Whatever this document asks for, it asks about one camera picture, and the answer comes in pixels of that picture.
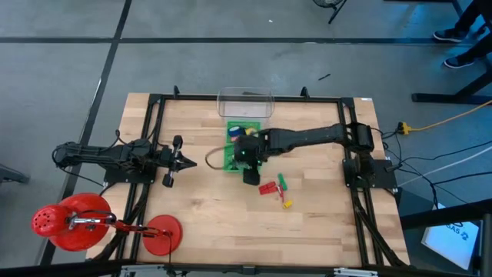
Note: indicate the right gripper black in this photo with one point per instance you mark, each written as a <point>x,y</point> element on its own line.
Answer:
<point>251,150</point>

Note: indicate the white printed board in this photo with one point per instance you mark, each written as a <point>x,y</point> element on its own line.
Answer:
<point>449,242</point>

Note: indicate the silver frame bracket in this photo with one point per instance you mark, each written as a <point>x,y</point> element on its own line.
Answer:
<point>142,271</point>
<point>355,272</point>

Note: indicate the person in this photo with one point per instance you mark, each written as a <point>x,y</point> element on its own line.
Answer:
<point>465,15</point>

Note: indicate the clear plastic bin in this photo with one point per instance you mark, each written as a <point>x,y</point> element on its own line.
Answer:
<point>246,105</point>

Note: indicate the yellow mini stapler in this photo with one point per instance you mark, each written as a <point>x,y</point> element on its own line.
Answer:
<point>288,204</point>

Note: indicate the black table base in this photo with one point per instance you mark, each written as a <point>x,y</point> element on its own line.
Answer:
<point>453,98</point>

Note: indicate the black neighbouring table frame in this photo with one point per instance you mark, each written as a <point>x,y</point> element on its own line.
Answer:
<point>442,215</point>

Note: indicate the grey chair base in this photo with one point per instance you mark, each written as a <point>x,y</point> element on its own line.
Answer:
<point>11,175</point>

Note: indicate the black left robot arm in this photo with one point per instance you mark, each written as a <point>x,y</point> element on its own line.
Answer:
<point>100,154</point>

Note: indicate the green stapler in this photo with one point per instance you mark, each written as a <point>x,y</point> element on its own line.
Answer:
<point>282,181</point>

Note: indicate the red desk lamp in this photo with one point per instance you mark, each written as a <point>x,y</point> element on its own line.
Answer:
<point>80,223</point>

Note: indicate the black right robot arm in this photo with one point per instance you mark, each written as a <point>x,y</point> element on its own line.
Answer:
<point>307,136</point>

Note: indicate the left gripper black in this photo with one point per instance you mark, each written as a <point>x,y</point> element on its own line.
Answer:
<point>169,159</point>

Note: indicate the black floor scrap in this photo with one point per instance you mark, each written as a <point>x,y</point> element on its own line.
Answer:
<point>324,77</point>

